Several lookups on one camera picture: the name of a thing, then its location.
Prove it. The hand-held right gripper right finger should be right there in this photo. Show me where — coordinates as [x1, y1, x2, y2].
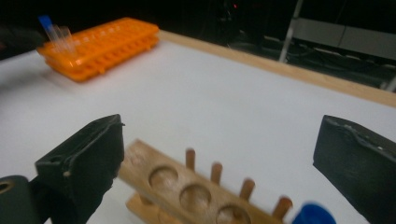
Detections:
[312, 115, 396, 224]

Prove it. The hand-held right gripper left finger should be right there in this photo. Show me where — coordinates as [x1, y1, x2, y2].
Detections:
[35, 114, 125, 224]

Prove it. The wooden tube rack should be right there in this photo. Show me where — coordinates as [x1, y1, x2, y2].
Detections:
[118, 138, 294, 224]

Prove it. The blue-capped test tube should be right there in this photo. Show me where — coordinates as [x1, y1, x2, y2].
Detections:
[291, 203, 338, 224]
[37, 15, 78, 55]

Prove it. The orange plastic tube rack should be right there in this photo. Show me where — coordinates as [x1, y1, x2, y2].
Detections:
[36, 17, 161, 83]

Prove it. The white table sheet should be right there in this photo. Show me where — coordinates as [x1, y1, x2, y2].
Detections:
[0, 40, 396, 224]

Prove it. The white metal stand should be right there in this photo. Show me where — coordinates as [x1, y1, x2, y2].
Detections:
[277, 0, 396, 92]

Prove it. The dark equipment with red light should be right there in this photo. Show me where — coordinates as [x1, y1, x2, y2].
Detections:
[214, 0, 260, 45]

